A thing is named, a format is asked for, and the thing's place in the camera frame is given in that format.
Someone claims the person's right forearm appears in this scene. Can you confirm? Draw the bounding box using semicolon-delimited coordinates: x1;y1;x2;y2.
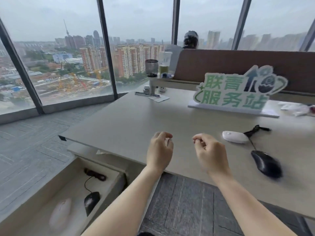
211;171;299;236

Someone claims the small white paper card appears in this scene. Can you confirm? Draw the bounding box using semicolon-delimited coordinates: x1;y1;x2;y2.
148;94;170;103

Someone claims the black bundled cable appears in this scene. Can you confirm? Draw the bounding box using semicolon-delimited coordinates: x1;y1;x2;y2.
84;168;107;182
243;125;272;138

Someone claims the brown desk partition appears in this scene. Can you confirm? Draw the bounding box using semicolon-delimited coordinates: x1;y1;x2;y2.
173;49;315;94

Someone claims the person's left forearm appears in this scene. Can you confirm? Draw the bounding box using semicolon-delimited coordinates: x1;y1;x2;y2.
81;166;163;236

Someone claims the white computer mouse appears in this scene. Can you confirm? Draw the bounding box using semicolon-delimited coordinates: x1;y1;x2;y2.
222;131;249;144
49;198;72;231

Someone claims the crumpled clear plastic wrap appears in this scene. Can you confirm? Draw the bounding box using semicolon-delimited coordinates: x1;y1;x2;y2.
278;101;311;117

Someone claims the clear plastic drink cup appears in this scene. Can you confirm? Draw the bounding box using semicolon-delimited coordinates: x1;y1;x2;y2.
158;51;173;74

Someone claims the person's left hand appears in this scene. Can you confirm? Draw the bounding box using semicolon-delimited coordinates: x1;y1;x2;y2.
146;131;174;173

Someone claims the green and white standing sign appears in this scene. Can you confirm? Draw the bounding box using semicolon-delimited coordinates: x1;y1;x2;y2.
188;65;288;118

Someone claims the person's right hand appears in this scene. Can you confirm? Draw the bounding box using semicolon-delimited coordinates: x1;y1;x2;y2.
192;133;233;181

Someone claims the beige desk riser shelf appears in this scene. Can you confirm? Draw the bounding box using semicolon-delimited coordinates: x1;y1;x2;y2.
135;77;200;97

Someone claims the open beige drawer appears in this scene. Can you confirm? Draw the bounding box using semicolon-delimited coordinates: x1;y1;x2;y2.
0;155;126;236

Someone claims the black wired computer mouse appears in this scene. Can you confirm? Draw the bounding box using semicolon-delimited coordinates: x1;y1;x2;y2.
249;138;283;179
84;176;101;217

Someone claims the dark window frame post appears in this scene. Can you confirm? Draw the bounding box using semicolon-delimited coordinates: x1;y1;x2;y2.
231;0;253;50
0;18;45;115
96;0;119;100
171;0;181;46
299;21;315;52

